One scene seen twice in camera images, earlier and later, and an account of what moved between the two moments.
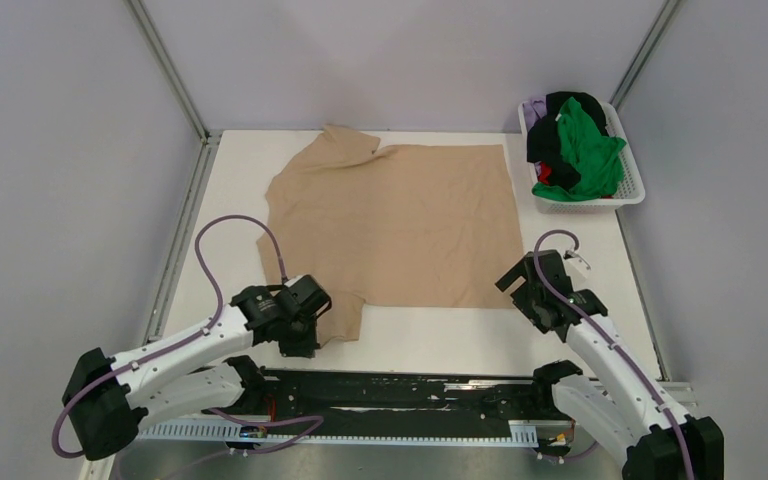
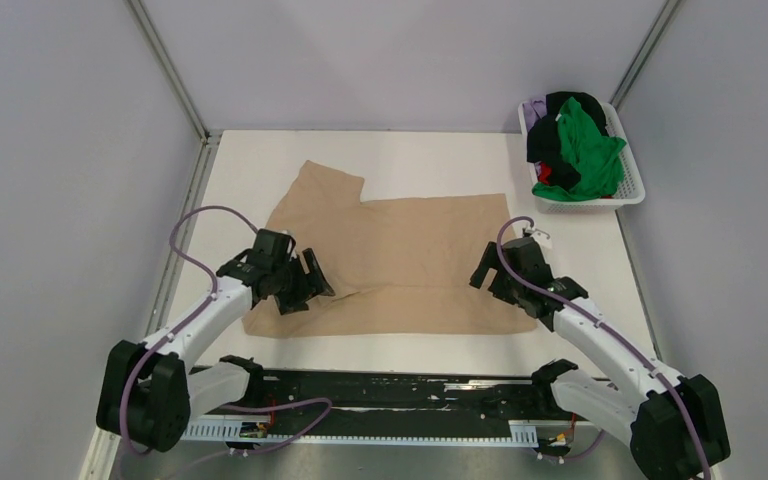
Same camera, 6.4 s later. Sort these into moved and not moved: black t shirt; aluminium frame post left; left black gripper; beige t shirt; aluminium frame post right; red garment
Moved: beige t shirt; left black gripper
Not moved: aluminium frame post left; black t shirt; aluminium frame post right; red garment
